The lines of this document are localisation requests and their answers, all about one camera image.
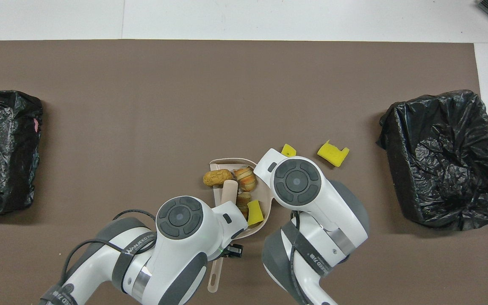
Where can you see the brown round bun toy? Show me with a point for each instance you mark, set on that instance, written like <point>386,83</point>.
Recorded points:
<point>216,178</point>

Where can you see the beige plastic dustpan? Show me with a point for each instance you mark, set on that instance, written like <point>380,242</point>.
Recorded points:
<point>218,266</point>

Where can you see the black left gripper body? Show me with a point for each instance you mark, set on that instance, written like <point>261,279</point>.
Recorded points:
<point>234,250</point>

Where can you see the black bag lined bin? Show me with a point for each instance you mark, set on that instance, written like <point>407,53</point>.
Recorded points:
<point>439,169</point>

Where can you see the orange striped croissant toy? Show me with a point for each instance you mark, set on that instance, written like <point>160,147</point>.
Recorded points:
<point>246,178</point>

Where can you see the yellow sponge piece dark dot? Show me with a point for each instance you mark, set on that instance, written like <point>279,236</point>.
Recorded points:
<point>288,150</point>

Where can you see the yellow notched sponge piece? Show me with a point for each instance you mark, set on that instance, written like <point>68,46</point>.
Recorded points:
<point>332,153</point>

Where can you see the beige hand brush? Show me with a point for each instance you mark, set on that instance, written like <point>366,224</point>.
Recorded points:
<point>229,192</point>

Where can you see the pale ridged pastry toy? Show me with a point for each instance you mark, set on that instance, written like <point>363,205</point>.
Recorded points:
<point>244,201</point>

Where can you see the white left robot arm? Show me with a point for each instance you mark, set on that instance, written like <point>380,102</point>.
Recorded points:
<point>180,218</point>

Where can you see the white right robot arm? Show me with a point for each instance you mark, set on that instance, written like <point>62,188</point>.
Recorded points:
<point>297,182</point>

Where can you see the brown table mat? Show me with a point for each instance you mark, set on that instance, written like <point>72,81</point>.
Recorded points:
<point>269,67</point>

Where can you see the yellow wedge sponge piece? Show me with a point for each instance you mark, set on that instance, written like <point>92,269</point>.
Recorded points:
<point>255,214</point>

